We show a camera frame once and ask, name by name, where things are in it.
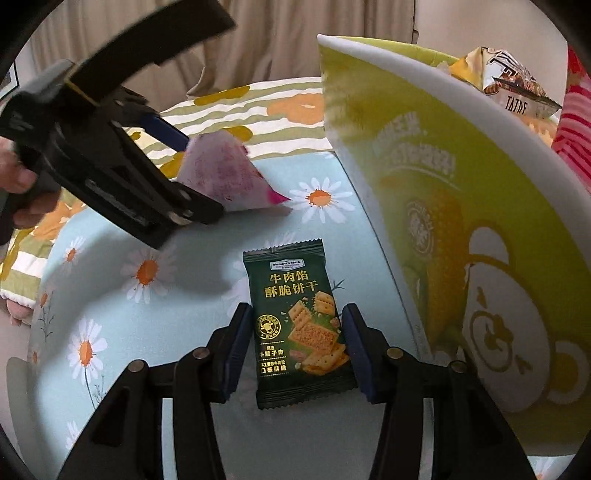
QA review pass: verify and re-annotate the pink snack bag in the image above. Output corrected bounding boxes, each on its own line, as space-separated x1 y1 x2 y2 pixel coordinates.
177 130 290 212

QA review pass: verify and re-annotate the framed landscape picture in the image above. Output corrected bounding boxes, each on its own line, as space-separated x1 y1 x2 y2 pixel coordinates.
0 63 19 100

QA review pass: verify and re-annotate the red striped snack bag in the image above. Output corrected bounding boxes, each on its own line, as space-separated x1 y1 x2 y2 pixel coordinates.
551 46 591 191

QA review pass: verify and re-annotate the gold snack bag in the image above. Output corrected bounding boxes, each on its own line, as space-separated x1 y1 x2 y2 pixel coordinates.
449 46 562 120

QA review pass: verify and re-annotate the daisy print light-blue cloth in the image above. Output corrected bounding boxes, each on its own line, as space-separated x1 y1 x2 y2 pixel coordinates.
25 149 569 480

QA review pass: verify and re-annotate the beige curtain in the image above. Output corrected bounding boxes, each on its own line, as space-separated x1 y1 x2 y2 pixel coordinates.
31 0 418 110

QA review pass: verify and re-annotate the green cardboard box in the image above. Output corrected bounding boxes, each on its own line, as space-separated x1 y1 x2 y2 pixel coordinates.
318 35 590 456

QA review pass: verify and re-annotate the dark green cracker packet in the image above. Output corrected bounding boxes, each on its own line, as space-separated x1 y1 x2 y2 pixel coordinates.
243 239 356 410

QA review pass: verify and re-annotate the floral striped blanket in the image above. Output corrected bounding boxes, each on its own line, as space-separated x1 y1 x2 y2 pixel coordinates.
1 77 331 310

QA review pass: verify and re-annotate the person's left hand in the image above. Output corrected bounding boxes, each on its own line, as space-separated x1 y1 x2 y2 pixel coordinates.
1 138 60 229

